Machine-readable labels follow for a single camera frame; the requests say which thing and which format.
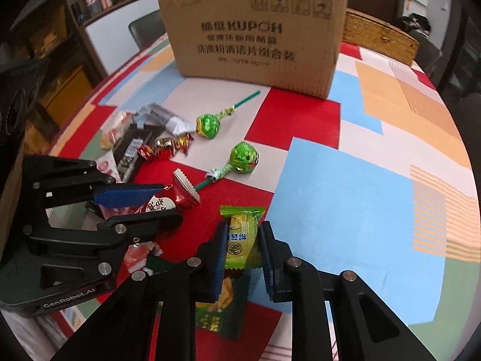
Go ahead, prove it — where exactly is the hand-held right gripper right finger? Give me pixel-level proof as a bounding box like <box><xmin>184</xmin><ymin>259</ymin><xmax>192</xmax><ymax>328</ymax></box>
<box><xmin>260</xmin><ymin>221</ymin><xmax>438</xmax><ymax>361</ymax></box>

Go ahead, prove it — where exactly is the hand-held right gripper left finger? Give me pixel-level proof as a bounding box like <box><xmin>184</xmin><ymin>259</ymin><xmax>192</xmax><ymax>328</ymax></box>
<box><xmin>49</xmin><ymin>223</ymin><xmax>230</xmax><ymax>361</ymax></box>

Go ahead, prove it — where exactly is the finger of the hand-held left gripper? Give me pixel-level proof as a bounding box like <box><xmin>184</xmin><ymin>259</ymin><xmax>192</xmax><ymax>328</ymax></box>
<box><xmin>23</xmin><ymin>208</ymin><xmax>183</xmax><ymax>291</ymax></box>
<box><xmin>20</xmin><ymin>155</ymin><xmax>167</xmax><ymax>234</ymax></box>

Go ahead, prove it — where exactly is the red white snack packet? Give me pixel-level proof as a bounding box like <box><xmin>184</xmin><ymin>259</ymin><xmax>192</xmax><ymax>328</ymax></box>
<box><xmin>98</xmin><ymin>195</ymin><xmax>177</xmax><ymax>222</ymax></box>

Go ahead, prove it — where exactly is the green yellow snack packet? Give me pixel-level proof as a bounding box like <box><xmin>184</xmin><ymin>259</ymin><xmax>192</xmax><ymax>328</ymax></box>
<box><xmin>220</xmin><ymin>205</ymin><xmax>266</xmax><ymax>270</ymax></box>

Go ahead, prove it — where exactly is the red white green candy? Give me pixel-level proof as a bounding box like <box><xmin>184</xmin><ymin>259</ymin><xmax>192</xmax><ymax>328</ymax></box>
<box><xmin>124</xmin><ymin>241</ymin><xmax>177</xmax><ymax>276</ymax></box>

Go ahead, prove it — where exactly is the dark green snack packet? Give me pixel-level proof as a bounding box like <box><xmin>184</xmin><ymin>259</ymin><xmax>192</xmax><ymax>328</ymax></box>
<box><xmin>195</xmin><ymin>271</ymin><xmax>250</xmax><ymax>333</ymax></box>

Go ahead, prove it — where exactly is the white red round-print packet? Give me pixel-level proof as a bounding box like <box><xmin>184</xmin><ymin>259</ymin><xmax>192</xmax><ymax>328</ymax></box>
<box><xmin>96</xmin><ymin>150</ymin><xmax>121</xmax><ymax>185</ymax></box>

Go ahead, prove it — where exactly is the dark brown chocolate packet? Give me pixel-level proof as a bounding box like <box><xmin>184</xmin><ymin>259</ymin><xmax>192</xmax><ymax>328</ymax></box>
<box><xmin>113</xmin><ymin>126</ymin><xmax>158</xmax><ymax>181</ymax></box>

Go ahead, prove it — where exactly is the red gold candy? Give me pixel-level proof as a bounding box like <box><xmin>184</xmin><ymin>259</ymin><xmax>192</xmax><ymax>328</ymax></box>
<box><xmin>156</xmin><ymin>133</ymin><xmax>195</xmax><ymax>156</ymax></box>
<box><xmin>137</xmin><ymin>142</ymin><xmax>176</xmax><ymax>163</ymax></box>

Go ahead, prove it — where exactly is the orange white snack packet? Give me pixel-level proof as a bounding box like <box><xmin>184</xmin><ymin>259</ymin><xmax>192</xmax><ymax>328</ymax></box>
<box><xmin>101</xmin><ymin>110</ymin><xmax>134</xmax><ymax>149</ymax></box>

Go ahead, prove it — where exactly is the silver snack packet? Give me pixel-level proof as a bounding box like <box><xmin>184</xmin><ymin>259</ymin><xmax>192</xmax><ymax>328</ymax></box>
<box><xmin>133</xmin><ymin>103</ymin><xmax>179</xmax><ymax>130</ymax></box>

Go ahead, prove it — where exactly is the green lollipop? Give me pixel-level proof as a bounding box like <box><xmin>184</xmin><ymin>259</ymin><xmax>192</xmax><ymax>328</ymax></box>
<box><xmin>194</xmin><ymin>141</ymin><xmax>261</xmax><ymax>190</ymax></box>
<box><xmin>195</xmin><ymin>90</ymin><xmax>261</xmax><ymax>140</ymax></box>

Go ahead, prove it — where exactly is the brown cardboard box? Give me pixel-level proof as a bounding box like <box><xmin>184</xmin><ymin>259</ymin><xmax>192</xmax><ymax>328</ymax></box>
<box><xmin>158</xmin><ymin>0</ymin><xmax>348</xmax><ymax>99</ymax></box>

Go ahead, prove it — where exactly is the colourful patchwork tablecloth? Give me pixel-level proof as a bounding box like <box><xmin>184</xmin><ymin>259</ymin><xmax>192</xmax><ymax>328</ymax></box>
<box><xmin>0</xmin><ymin>32</ymin><xmax>481</xmax><ymax>361</ymax></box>

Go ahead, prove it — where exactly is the yellow storage box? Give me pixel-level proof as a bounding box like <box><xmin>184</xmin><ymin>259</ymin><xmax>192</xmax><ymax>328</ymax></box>
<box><xmin>39</xmin><ymin>64</ymin><xmax>94</xmax><ymax>119</ymax></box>

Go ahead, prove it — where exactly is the black device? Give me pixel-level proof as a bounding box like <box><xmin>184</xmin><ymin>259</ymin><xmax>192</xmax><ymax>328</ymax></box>
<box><xmin>0</xmin><ymin>59</ymin><xmax>51</xmax><ymax>147</ymax></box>

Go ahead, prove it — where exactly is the white counter cabinet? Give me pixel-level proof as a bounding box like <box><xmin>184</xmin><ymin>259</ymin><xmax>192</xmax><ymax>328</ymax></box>
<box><xmin>83</xmin><ymin>0</ymin><xmax>168</xmax><ymax>78</ymax></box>

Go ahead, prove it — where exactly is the dark grey dining chair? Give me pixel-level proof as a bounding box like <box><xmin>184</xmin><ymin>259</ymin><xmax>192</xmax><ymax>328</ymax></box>
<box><xmin>128</xmin><ymin>9</ymin><xmax>168</xmax><ymax>49</ymax></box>
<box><xmin>409</xmin><ymin>32</ymin><xmax>444</xmax><ymax>76</ymax></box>

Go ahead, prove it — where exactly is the woven wicker basket box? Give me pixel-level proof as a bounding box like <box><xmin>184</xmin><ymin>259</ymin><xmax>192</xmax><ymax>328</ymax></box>
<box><xmin>343</xmin><ymin>8</ymin><xmax>419</xmax><ymax>66</ymax></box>

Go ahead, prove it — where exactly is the black bag pile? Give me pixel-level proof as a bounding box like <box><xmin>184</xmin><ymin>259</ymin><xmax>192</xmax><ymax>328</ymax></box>
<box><xmin>400</xmin><ymin>13</ymin><xmax>431</xmax><ymax>33</ymax></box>

